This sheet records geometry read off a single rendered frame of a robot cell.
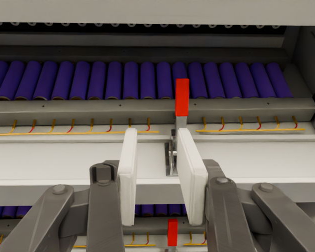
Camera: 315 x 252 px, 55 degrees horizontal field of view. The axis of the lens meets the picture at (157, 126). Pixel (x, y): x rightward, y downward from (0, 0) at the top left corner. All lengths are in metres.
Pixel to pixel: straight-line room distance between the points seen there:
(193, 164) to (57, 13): 0.15
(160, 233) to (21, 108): 0.26
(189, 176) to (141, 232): 0.32
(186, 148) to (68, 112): 0.19
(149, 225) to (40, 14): 0.31
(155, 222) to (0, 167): 0.22
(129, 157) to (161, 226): 0.30
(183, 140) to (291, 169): 0.18
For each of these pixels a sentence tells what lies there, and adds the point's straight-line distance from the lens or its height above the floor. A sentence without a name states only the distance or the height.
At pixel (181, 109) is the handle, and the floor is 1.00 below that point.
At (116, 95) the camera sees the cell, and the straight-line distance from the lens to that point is 0.35.
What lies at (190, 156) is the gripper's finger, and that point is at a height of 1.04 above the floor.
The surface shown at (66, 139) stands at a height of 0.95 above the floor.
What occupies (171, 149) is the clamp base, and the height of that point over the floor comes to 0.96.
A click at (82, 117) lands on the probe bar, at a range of 0.34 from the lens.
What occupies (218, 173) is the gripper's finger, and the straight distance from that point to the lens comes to 0.16.
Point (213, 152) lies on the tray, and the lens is 0.33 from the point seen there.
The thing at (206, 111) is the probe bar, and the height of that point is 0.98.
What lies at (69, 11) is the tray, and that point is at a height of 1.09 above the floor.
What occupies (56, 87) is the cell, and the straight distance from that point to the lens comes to 0.37.
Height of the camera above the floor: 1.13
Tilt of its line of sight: 32 degrees down
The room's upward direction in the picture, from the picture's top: 1 degrees clockwise
